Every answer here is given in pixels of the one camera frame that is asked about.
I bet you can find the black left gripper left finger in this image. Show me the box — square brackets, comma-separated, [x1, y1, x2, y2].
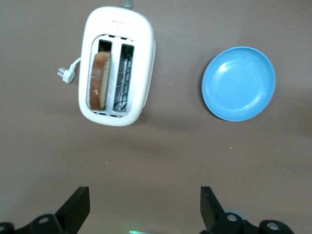
[0, 186, 91, 234]

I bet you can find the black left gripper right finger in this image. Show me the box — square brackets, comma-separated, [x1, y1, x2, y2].
[200, 186, 293, 234]

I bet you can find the brown bread slice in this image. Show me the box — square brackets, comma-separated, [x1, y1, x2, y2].
[89, 50, 113, 111]

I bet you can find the blue plate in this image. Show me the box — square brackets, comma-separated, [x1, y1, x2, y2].
[201, 46, 277, 122]

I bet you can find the white power plug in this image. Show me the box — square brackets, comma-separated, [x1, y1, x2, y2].
[57, 56, 83, 84]

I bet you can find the white two-slot toaster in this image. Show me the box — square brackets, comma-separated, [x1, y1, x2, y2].
[78, 0, 157, 128]

